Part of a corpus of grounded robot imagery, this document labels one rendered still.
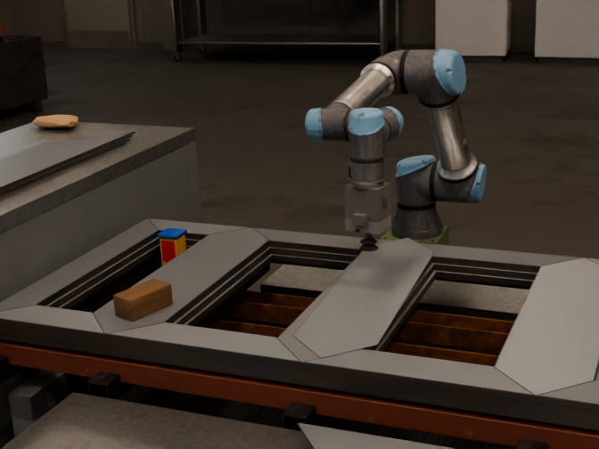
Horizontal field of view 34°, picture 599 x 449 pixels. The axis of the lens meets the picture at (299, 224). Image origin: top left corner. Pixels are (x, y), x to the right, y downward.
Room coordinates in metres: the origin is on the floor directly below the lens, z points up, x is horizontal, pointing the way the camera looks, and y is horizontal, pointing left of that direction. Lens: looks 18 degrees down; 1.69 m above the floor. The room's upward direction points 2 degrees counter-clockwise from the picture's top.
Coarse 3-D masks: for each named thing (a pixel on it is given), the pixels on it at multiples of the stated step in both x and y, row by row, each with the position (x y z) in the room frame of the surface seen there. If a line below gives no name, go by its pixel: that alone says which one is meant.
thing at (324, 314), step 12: (312, 312) 1.94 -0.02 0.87; (324, 312) 1.94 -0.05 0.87; (336, 312) 1.94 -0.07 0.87; (348, 312) 1.94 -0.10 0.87; (360, 312) 1.93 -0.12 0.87; (372, 312) 1.93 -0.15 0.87; (384, 312) 1.93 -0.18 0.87; (360, 324) 1.87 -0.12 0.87; (372, 324) 1.87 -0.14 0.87; (384, 324) 1.86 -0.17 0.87
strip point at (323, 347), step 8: (296, 336) 1.82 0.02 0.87; (304, 336) 1.82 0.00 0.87; (304, 344) 1.78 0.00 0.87; (312, 344) 1.78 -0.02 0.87; (320, 344) 1.78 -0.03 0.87; (328, 344) 1.78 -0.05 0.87; (336, 344) 1.78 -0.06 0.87; (344, 344) 1.77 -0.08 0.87; (352, 344) 1.77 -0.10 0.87; (360, 344) 1.77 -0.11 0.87; (368, 344) 1.77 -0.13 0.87; (376, 344) 1.77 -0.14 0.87; (320, 352) 1.74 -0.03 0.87; (328, 352) 1.74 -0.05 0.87; (336, 352) 1.74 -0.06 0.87; (344, 352) 1.74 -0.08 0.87
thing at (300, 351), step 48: (144, 240) 2.50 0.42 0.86; (192, 240) 2.52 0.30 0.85; (96, 288) 2.25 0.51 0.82; (0, 336) 1.98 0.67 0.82; (48, 336) 1.93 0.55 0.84; (96, 336) 1.88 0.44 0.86; (288, 336) 1.83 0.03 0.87; (384, 336) 1.87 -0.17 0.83; (336, 384) 1.68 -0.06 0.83; (384, 384) 1.64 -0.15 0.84; (432, 384) 1.60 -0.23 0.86
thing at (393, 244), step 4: (376, 244) 2.37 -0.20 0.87; (380, 244) 2.37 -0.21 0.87; (384, 244) 2.37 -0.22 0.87; (388, 244) 2.37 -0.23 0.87; (392, 244) 2.37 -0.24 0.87; (396, 244) 2.36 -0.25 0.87; (400, 244) 2.36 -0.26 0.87; (404, 244) 2.36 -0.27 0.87; (408, 244) 2.36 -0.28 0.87; (412, 244) 2.36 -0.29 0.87; (416, 244) 2.36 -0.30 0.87; (420, 244) 2.36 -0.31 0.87; (392, 248) 2.34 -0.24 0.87; (396, 248) 2.34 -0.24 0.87; (400, 248) 2.34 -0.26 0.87; (404, 248) 2.33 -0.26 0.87; (408, 248) 2.33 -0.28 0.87; (412, 248) 2.33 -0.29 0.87; (416, 248) 2.33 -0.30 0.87; (420, 248) 2.33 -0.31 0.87; (424, 248) 2.33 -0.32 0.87; (428, 248) 2.33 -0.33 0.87
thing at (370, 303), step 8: (328, 296) 2.03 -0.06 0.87; (336, 296) 2.03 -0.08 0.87; (344, 296) 2.03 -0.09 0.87; (352, 296) 2.03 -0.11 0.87; (360, 296) 2.03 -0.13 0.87; (368, 296) 2.02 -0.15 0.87; (320, 304) 1.99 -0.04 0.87; (328, 304) 1.99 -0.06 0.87; (336, 304) 1.98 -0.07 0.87; (344, 304) 1.98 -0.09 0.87; (352, 304) 1.98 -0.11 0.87; (360, 304) 1.98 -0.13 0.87; (368, 304) 1.98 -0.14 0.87; (376, 304) 1.97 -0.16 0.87; (384, 304) 1.97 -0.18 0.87; (392, 304) 1.97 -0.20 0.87; (400, 304) 1.97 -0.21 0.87; (392, 312) 1.93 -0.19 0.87
